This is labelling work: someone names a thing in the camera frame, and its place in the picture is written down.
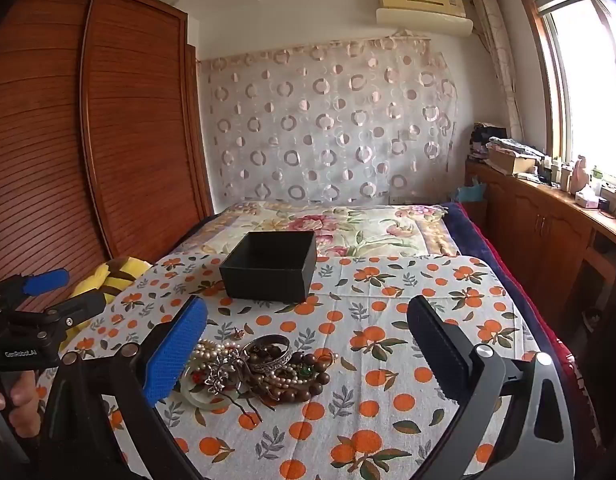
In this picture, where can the pale green jade bangle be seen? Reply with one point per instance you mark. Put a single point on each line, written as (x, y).
(207, 403)

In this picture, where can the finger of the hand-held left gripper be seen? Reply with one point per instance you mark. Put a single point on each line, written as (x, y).
(45, 281)
(82, 305)

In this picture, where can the carved silver bangle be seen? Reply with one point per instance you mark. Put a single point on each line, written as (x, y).
(270, 364)

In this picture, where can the circle pattern wall curtain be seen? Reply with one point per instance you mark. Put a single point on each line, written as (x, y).
(328, 125)

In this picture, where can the black square box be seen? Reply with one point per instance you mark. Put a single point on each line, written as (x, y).
(268, 275)

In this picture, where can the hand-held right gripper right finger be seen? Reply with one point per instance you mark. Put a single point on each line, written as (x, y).
(438, 355)

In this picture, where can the floral quilt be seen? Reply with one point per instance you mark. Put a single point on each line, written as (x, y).
(338, 225)

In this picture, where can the pile of dark clothes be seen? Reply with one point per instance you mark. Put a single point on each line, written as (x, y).
(490, 140)

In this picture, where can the wooden slatted wardrobe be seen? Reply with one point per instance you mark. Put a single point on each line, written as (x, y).
(127, 135)

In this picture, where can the wood framed window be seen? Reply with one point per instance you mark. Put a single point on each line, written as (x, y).
(588, 85)

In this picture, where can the red blanket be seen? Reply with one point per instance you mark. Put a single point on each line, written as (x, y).
(543, 340)

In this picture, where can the silver flower hair comb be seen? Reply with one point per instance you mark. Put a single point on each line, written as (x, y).
(220, 378)

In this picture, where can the white window curtain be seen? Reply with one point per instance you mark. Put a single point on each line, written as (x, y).
(498, 60)

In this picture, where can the wooden cabinet counter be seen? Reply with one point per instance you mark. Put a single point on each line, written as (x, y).
(538, 230)

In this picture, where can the cardboard box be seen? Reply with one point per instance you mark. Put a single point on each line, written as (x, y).
(510, 162)

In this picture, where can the white tissue box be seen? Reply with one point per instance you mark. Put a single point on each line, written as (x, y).
(587, 200)

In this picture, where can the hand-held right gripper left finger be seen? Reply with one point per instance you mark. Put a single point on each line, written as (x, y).
(175, 355)

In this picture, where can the orange fruit print cloth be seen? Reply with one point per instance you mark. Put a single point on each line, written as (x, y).
(368, 320)

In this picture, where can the person's left hand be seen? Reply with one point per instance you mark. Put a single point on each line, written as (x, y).
(22, 400)

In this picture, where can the dark blue blanket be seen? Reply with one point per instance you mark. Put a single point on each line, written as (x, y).
(463, 230)

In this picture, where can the yellow plush toy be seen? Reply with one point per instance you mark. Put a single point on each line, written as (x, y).
(107, 280)

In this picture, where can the beige air conditioner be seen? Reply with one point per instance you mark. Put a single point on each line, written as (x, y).
(423, 10)

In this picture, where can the blue tissue pack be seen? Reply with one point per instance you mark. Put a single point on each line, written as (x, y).
(472, 193)

